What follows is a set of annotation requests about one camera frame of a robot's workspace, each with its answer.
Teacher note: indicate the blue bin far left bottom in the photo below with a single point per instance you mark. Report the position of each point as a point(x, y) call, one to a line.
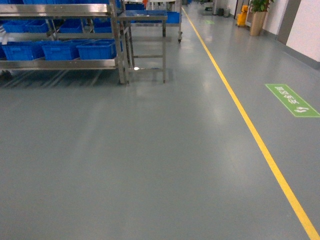
point(24, 50)

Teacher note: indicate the green potted plant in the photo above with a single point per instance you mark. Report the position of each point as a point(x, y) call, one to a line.
point(260, 5)

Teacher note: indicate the stainless steel flow rack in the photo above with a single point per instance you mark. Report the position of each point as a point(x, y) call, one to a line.
point(61, 20)

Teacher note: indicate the gold planter pot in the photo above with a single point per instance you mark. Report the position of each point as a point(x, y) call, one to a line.
point(257, 23)

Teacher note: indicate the stainless steel side table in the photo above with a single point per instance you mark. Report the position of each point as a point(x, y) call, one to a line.
point(125, 19)

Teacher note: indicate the green floor sign sticker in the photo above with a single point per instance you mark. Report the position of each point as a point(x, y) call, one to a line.
point(292, 101)

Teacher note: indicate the blue bin with red bags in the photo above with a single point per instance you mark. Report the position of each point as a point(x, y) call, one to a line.
point(104, 49)

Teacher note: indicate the yellow mop bucket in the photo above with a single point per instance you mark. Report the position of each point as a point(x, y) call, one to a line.
point(241, 17)

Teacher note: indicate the blue bin bottom shelf middle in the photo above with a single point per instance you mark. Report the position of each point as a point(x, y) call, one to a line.
point(62, 50)

